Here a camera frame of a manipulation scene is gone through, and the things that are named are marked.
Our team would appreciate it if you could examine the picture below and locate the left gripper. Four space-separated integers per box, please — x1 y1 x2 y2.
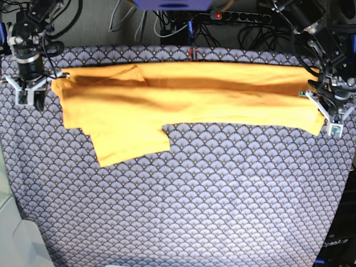
298 73 355 121

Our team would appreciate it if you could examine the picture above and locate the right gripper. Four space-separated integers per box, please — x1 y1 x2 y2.
2 71 70 112

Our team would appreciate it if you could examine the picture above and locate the yellow T-shirt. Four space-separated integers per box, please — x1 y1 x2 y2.
51 62 324 167

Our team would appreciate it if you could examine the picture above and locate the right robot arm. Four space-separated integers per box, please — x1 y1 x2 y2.
1 1 83 111

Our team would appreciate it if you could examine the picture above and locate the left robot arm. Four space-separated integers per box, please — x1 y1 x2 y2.
269 1 355 126

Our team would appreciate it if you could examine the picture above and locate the black power strip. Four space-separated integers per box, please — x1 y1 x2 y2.
210 11 272 24

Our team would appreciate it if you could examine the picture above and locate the blue fan-patterned tablecloth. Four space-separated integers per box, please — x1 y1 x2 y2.
0 44 356 267

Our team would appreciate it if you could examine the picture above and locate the red black table clamp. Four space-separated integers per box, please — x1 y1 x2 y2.
189 47 199 62

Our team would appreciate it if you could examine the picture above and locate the black OpenArm box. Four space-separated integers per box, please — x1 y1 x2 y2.
313 170 355 266

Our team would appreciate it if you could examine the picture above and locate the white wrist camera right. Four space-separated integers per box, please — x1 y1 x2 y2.
15 89 34 106

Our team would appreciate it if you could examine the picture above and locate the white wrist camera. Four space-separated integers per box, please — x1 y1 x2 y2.
327 120 344 137
15 89 34 106

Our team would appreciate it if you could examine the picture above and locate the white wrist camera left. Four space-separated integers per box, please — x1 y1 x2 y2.
327 120 344 137

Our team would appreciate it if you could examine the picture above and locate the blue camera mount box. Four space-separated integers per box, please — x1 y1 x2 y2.
133 0 212 11

